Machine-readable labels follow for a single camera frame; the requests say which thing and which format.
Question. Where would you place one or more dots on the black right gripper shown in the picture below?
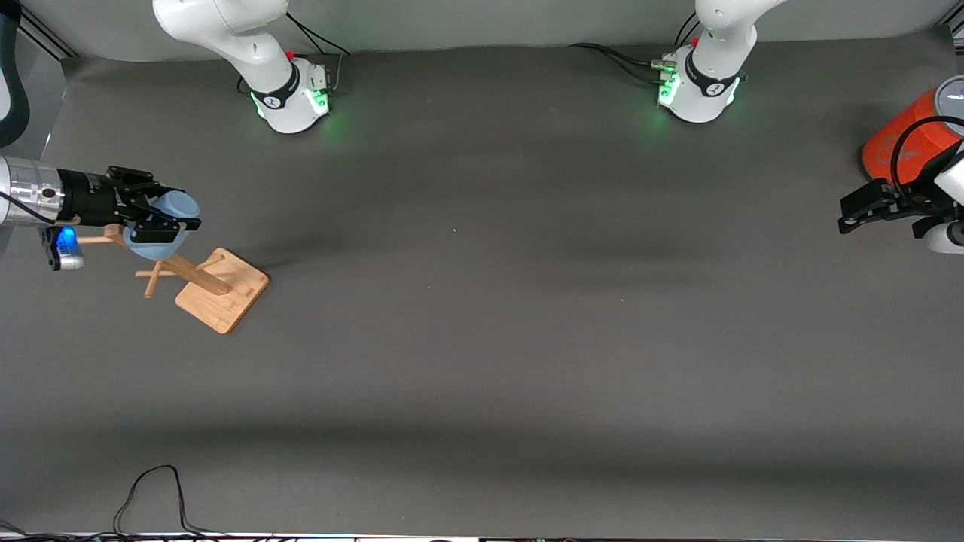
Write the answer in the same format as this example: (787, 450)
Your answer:
(84, 197)

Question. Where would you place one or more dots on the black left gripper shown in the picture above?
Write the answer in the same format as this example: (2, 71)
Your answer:
(901, 201)

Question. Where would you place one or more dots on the light blue plastic cup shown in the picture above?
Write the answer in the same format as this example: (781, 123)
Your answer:
(181, 205)

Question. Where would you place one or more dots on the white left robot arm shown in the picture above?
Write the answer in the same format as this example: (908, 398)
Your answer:
(708, 75)

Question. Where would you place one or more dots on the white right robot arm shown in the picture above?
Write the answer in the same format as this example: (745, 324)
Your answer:
(226, 30)

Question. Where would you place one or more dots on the wooden cup holder stand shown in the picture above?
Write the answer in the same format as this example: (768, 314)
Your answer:
(222, 301)

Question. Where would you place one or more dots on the orange cylindrical container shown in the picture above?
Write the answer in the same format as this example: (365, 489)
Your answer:
(877, 150)

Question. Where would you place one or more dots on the dark grey table mat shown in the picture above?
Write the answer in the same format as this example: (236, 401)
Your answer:
(482, 376)

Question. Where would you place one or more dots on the aluminium frame rail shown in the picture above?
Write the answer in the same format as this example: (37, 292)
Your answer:
(45, 34)
(956, 30)

